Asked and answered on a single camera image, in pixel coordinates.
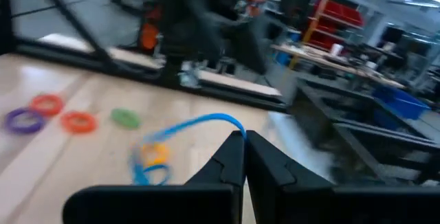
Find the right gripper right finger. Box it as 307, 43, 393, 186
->
245, 130, 440, 224

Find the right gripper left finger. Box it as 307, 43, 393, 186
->
62, 130, 248, 224

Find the yellow-orange spiral coil band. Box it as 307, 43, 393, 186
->
141, 142, 171, 166

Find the green spiral coil band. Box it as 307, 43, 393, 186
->
109, 108, 142, 130

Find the large blue plastic bin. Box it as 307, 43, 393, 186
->
372, 85, 431, 121

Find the red-orange spiral coil band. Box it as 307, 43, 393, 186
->
29, 93, 65, 117
60, 110, 98, 135

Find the wooden workbench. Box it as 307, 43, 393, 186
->
270, 43, 406, 91

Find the small blue floor bin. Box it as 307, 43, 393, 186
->
274, 50, 293, 67

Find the large red storage bin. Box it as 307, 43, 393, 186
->
305, 27, 347, 52
338, 6, 364, 27
314, 0, 344, 21

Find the purple spiral coil band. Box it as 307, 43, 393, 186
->
3, 107, 45, 135

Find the orange object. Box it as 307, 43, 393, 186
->
140, 23, 160, 51

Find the black computer monitor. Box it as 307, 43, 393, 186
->
380, 25, 406, 45

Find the black shelf with bins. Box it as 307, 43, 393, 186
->
236, 0, 276, 19

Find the yellow hanging cable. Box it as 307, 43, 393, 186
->
289, 0, 327, 71

